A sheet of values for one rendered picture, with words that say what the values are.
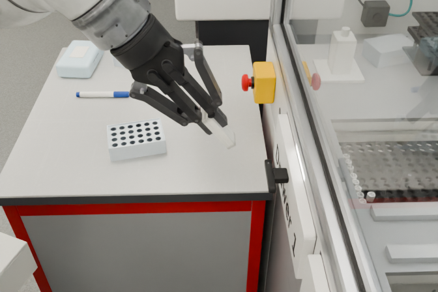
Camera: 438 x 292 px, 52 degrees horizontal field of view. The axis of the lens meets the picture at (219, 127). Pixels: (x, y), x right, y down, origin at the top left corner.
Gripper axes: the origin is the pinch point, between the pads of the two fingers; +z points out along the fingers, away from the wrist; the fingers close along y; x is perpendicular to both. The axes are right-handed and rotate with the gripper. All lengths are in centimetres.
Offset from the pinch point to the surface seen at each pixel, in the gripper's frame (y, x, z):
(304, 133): 9.9, 0.8, 9.5
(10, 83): -154, 168, 15
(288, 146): 5.1, 4.6, 13.8
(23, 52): -158, 204, 13
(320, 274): 5.7, -20.5, 14.0
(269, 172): 1.2, 0.1, 12.9
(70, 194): -39.2, 9.9, 3.0
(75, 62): -43, 55, -5
